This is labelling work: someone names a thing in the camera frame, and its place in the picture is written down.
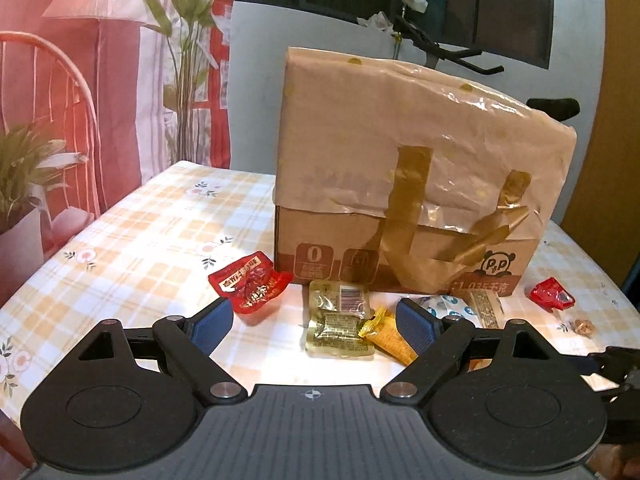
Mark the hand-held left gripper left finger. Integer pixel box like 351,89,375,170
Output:
62,297,247,403

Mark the black exercise bike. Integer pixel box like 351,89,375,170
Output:
392,14,581,127

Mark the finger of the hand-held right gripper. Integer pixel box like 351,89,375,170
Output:
565,355,601,376
587,346,640,386

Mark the clear olive snack packet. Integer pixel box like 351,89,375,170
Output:
302,310,376,358

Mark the wooden door panel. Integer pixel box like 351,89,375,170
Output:
560,0,640,301

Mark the clear packet with barcode label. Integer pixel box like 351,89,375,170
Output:
309,280,372,317

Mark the yellow snack packet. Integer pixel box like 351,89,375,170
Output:
361,306,418,366

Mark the printed pink backdrop curtain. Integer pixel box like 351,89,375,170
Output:
0,0,237,306

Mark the crumpled white tissue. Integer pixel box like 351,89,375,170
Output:
356,10,396,36

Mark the beige snack packet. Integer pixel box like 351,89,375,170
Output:
465,291,503,330

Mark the white blue-dotted snack packet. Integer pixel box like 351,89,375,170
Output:
415,295,481,321

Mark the small red snack packet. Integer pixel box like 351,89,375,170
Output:
530,277,576,310

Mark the cardboard box with plastic liner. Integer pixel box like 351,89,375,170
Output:
272,46,578,297

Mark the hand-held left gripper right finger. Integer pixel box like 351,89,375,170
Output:
381,297,568,402

